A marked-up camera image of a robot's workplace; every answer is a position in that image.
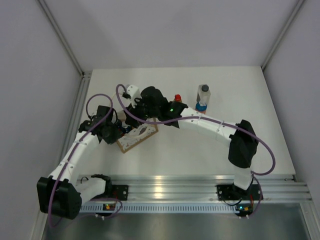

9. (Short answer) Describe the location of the aluminium right corner post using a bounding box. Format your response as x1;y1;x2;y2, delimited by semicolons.
260;0;307;72

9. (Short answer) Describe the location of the dark blue pump bottle front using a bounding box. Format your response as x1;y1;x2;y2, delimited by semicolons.
122;125;132;134

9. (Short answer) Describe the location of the clear square bottle dark cap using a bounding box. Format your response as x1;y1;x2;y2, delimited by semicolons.
196;84;211;106

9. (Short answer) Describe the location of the white slotted cable duct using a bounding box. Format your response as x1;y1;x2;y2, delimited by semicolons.
80;202;239;214

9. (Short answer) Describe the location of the yellow liquid bottle red cap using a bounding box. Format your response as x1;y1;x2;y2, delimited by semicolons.
174;94;182;103

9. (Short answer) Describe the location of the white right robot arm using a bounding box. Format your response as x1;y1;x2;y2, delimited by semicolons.
121;85;258;199

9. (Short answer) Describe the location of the teal blue pump bottle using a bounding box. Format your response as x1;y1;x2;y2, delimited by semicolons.
195;102;208;114

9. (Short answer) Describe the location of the canvas and burlap tote bag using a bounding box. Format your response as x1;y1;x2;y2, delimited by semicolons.
112;91;159;153

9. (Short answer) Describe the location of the aluminium left corner post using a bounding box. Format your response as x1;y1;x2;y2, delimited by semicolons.
37;0;86;76

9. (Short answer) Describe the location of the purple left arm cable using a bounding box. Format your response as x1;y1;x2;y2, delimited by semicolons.
47;92;124;228

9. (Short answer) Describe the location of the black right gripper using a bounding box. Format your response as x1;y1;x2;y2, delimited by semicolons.
124;96;160;130

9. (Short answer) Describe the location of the aluminium front rail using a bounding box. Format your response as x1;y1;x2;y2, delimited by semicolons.
90;175;312;204

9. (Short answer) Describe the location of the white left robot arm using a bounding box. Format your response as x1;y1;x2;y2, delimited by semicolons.
36;105;121;220

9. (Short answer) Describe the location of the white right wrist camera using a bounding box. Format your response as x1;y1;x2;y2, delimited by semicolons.
122;85;141;108

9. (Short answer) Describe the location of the aluminium corner post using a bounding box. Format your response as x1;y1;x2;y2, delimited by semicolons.
37;0;86;76
260;0;307;72

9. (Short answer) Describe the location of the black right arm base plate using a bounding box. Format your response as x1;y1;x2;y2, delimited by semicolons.
216;184;264;203

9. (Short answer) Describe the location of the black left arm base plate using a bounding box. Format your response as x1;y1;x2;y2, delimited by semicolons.
111;184;129;201

